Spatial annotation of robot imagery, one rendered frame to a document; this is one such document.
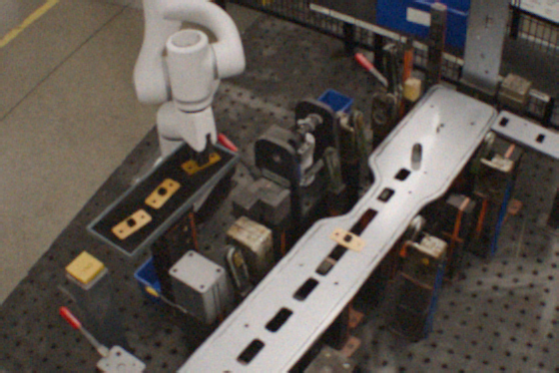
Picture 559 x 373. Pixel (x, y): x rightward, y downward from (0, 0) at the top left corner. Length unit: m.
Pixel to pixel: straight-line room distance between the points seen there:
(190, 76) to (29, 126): 2.43
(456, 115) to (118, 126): 2.02
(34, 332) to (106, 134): 1.79
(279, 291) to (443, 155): 0.61
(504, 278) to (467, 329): 0.21
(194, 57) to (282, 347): 0.62
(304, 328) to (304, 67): 1.37
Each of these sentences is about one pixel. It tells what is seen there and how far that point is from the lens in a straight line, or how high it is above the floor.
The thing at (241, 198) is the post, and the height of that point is 1.10.
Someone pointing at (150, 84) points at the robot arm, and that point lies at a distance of 1.94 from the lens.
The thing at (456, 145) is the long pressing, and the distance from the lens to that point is 2.06.
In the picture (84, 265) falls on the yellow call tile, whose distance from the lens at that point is 1.59.
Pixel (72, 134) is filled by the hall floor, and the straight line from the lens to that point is 3.77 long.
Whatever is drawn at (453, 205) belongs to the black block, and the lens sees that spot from 1.91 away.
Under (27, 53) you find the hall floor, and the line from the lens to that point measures 4.48.
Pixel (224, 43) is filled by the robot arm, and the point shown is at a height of 1.47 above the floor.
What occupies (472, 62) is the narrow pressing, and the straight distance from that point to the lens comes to 2.25.
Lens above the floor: 2.35
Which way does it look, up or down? 45 degrees down
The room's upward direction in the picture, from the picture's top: 2 degrees counter-clockwise
